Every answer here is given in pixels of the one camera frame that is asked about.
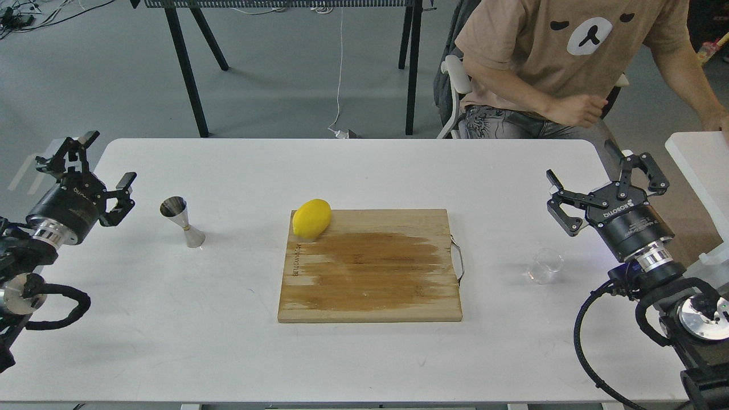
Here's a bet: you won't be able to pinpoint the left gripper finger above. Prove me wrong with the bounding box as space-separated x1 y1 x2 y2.
98 172 137 227
35 132 101 183

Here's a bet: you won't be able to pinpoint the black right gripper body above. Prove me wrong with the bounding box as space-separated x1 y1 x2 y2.
585 182 675 262

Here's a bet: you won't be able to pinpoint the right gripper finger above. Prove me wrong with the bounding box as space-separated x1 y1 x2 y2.
546 170 609 237
605 141 670 197

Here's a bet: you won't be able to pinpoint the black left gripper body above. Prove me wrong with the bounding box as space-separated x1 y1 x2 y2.
26 176 106 247

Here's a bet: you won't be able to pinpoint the steel double jigger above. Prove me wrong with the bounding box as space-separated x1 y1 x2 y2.
159 196 206 248

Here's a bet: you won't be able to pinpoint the small clear glass cup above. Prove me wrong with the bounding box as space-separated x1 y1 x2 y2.
527 248 564 285

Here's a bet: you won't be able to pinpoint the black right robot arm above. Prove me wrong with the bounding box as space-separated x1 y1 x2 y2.
546 142 728 409

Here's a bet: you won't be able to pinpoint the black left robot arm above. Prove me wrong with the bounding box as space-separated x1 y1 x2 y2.
1 130 136 370

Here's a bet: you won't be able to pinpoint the white side table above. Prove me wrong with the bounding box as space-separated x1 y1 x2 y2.
665 132 728 288

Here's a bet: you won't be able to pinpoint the person in tan shirt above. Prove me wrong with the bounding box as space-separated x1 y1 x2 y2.
454 1 727 178

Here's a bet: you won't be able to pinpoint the white office chair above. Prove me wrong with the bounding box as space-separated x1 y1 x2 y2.
435 1 651 147

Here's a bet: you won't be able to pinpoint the yellow lemon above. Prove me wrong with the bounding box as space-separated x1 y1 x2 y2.
292 198 331 240

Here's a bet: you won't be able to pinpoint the wooden cutting board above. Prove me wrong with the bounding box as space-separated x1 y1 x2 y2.
277 208 462 323

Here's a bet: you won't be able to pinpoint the black floor cables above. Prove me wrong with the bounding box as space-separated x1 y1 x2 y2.
0 0 117 40

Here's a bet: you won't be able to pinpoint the white hanging cable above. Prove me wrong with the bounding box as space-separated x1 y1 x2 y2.
327 7 359 140

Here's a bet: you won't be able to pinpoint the black metal table frame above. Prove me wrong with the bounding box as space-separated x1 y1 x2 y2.
130 0 438 138

